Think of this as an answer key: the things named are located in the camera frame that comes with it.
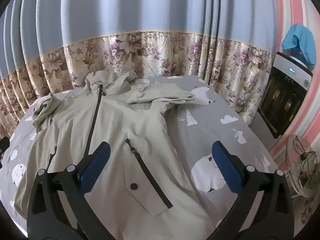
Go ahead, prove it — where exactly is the standing fan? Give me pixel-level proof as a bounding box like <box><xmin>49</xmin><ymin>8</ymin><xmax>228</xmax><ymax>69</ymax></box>
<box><xmin>285</xmin><ymin>134</ymin><xmax>320</xmax><ymax>198</ymax></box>

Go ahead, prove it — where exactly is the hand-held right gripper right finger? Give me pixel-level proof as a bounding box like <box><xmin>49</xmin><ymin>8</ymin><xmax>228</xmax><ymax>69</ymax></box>
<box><xmin>204</xmin><ymin>141</ymin><xmax>293</xmax><ymax>240</ymax></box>

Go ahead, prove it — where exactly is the blue cloth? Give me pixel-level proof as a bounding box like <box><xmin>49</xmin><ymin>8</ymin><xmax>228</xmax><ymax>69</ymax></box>
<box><xmin>281</xmin><ymin>24</ymin><xmax>317</xmax><ymax>67</ymax></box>

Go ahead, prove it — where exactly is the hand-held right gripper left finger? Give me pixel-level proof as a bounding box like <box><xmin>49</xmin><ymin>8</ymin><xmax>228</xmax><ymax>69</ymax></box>
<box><xmin>27</xmin><ymin>141</ymin><xmax>118</xmax><ymax>240</ymax></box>

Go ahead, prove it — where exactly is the grey printed bed sheet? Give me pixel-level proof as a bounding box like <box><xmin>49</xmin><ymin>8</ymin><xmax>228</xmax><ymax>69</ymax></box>
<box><xmin>0</xmin><ymin>75</ymin><xmax>279</xmax><ymax>240</ymax></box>

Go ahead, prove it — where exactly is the beige hooded jacket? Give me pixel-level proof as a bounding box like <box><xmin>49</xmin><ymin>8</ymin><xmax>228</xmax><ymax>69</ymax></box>
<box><xmin>14</xmin><ymin>70</ymin><xmax>215</xmax><ymax>240</ymax></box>

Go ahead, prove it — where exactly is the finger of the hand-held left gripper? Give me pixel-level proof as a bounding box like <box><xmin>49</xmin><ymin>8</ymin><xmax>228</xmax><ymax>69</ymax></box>
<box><xmin>0</xmin><ymin>137</ymin><xmax>11</xmax><ymax>168</ymax></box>

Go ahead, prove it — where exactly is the blue curtain with floral border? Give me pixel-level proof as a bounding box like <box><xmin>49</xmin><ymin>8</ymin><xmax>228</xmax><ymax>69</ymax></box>
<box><xmin>0</xmin><ymin>0</ymin><xmax>283</xmax><ymax>140</ymax></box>

